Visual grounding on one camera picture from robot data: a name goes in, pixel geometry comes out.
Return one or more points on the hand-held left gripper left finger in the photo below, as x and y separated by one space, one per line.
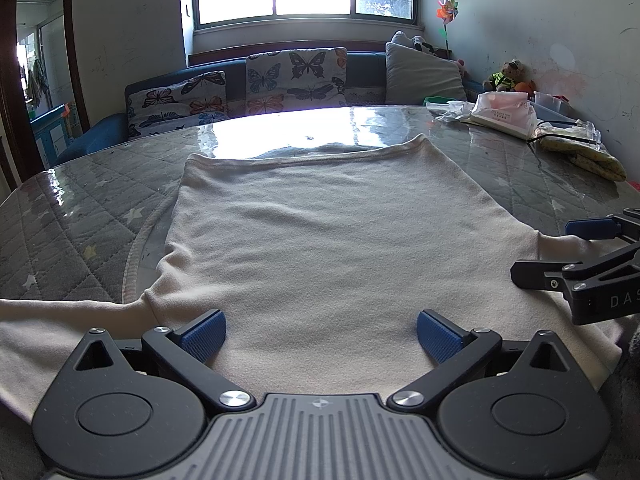
202 336

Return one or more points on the clear plastic bag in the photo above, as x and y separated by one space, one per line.
570 131

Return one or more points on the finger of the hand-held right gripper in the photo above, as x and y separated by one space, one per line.
592 228
530 274

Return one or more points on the blue sofa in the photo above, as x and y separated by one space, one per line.
235 76

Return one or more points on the cream long-sleeved shirt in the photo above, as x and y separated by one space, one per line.
325 235

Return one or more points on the orange toy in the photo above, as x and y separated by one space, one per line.
524 87

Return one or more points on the butterfly print cushion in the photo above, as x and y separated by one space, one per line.
175 105
295 80

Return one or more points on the black white plush toy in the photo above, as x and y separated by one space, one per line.
419 41

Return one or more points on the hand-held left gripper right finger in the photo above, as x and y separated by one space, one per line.
439 336

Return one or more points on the colourful pinwheel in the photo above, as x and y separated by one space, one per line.
447 10

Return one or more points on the clear plastic box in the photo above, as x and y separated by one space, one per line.
550 105

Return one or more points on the yellow green folded cloth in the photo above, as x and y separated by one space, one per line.
590 157

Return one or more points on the green bowl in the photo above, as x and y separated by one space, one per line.
440 99

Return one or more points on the hanging clothes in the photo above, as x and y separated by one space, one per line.
37 82

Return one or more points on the dark wooden door frame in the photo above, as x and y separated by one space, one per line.
10 85

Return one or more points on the brown teddy bear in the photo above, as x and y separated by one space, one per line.
505 77

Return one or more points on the grey pillow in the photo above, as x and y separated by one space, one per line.
420 75

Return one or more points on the crumpled clear plastic wrapper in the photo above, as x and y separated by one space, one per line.
450 110

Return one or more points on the blue cabinet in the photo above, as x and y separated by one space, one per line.
50 130

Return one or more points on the white pink tissue pack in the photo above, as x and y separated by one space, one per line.
500 112

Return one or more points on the pink plush toy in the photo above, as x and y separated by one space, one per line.
461 66

